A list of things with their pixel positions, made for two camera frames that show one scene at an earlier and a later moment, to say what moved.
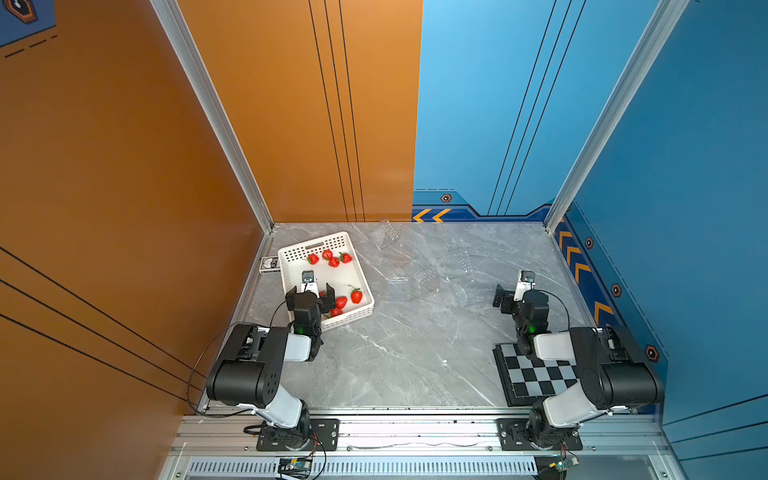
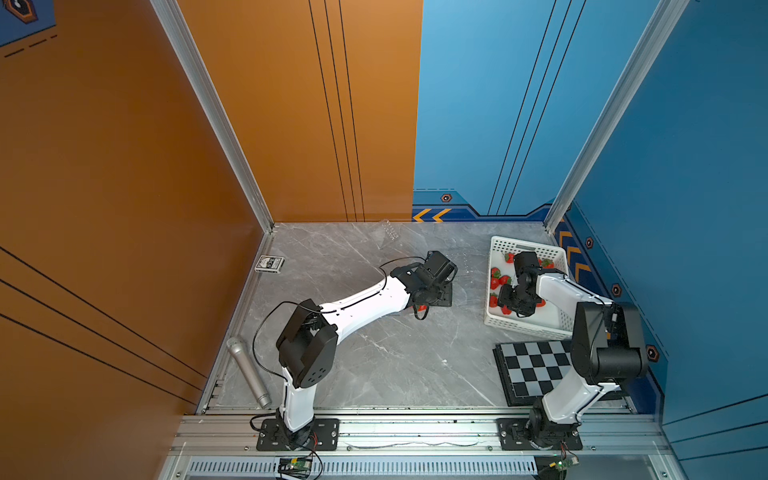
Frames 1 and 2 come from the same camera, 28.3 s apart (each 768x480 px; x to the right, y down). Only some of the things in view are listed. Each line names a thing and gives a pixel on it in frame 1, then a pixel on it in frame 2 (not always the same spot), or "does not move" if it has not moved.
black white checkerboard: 525,379 does not move
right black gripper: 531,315 → 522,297
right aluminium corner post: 664,19 does not move
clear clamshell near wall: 384,233 does not move
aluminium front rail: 423,436 does not move
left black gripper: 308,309 → 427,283
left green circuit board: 291,467 does not move
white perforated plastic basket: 332,260 → 501,270
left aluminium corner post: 215,109 does not move
